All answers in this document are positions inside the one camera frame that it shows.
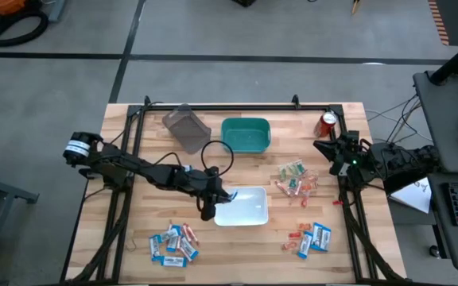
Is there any grey metal bench frame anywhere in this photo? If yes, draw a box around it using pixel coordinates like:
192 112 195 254
0 158 41 286

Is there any black aluminium table frame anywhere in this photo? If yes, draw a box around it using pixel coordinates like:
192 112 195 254
60 95 403 285

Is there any black vacuum hose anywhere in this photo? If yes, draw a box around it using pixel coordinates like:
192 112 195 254
0 10 50 48

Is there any clear grey plastic bin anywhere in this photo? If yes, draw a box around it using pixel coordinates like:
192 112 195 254
161 103 213 156

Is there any grey floor cable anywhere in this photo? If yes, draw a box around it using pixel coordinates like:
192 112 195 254
366 97 419 122

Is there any black floor cable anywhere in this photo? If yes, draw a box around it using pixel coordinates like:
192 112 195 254
386 94 423 145

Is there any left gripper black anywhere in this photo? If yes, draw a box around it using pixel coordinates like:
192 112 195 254
196 166 234 222

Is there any red soda can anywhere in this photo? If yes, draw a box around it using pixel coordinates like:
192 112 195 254
313 110 338 139

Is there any dark grey desk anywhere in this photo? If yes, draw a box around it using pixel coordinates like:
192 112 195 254
427 171 458 272
413 69 458 175

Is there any black slanted pole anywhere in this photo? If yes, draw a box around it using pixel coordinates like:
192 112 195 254
429 33 458 87

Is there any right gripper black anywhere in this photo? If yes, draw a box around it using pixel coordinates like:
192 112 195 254
312 130 367 179

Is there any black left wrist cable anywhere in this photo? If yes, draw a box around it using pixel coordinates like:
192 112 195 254
200 140 235 179

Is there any white plastic bin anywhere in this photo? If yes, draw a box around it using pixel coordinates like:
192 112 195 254
213 186 270 228

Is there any teal plastic bin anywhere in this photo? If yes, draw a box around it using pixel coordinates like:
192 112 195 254
219 117 273 155

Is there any white paper sheet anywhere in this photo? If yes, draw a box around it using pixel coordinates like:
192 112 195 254
389 176 433 215

